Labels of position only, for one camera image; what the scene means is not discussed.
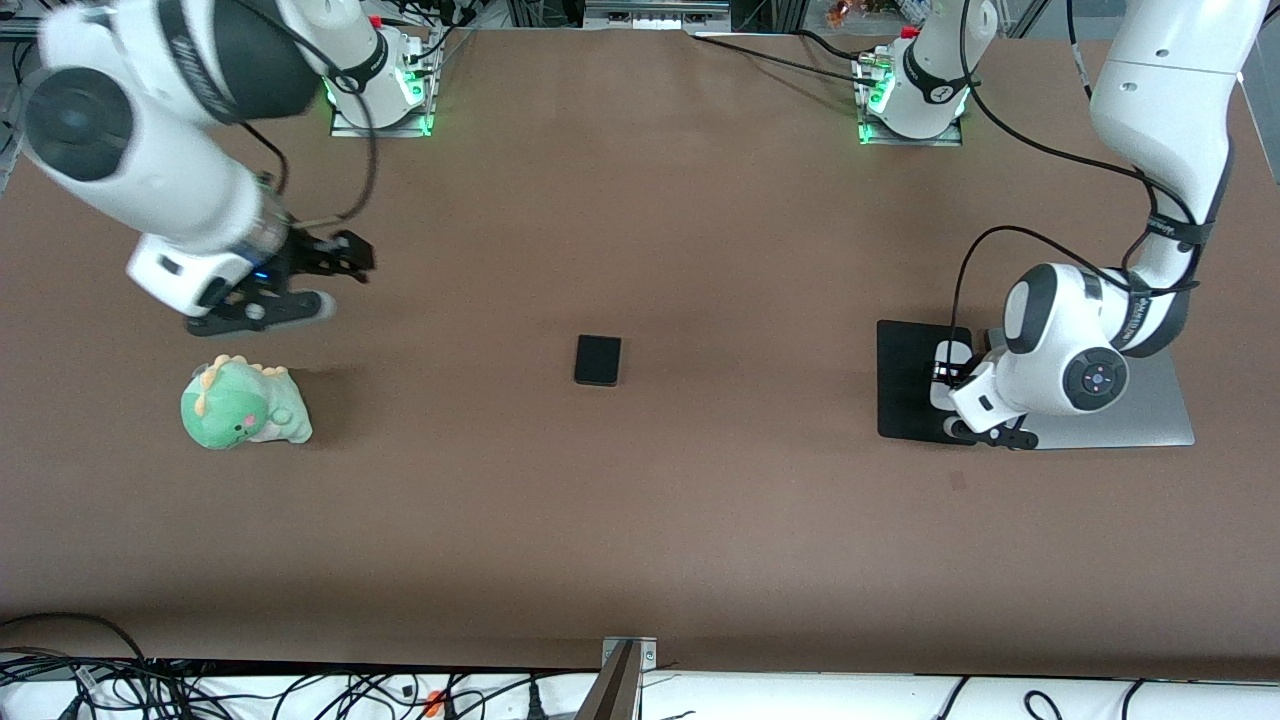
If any long black table cable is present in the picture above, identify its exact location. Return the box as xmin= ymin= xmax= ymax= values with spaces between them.
xmin=690 ymin=33 xmax=876 ymax=83

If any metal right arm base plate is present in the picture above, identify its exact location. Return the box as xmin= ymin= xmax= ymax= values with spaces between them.
xmin=330 ymin=98 xmax=437 ymax=139

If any small black square box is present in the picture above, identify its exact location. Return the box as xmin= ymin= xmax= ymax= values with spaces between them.
xmin=574 ymin=335 xmax=623 ymax=387

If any large black looped cable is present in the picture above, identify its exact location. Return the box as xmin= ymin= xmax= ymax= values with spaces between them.
xmin=0 ymin=612 xmax=153 ymax=683

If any green dinosaur plush toy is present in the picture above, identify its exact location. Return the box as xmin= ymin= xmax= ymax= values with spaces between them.
xmin=180 ymin=354 xmax=314 ymax=451

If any grey metal box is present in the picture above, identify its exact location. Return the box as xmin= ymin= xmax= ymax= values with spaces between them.
xmin=583 ymin=0 xmax=732 ymax=31

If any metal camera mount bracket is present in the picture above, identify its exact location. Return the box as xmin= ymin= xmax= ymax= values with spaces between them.
xmin=575 ymin=636 xmax=658 ymax=720

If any white cable ledge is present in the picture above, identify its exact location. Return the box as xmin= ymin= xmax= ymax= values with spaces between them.
xmin=0 ymin=668 xmax=1280 ymax=720

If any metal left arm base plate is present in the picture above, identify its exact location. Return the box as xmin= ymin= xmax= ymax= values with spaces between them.
xmin=857 ymin=112 xmax=966 ymax=148

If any grey laptop with apple logo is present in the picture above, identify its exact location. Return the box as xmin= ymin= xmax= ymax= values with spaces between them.
xmin=980 ymin=324 xmax=1197 ymax=452

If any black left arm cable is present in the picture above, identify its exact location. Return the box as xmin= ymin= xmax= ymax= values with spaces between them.
xmin=948 ymin=0 xmax=1203 ymax=373

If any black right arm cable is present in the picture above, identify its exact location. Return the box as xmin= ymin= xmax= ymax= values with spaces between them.
xmin=232 ymin=0 xmax=383 ymax=229

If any black mouse pad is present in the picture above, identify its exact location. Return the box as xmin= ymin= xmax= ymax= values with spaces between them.
xmin=876 ymin=319 xmax=978 ymax=447

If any short black table cable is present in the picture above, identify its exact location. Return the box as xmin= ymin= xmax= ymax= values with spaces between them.
xmin=795 ymin=29 xmax=871 ymax=63

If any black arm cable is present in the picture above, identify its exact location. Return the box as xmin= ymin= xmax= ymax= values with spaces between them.
xmin=232 ymin=0 xmax=383 ymax=229
xmin=948 ymin=0 xmax=1203 ymax=373

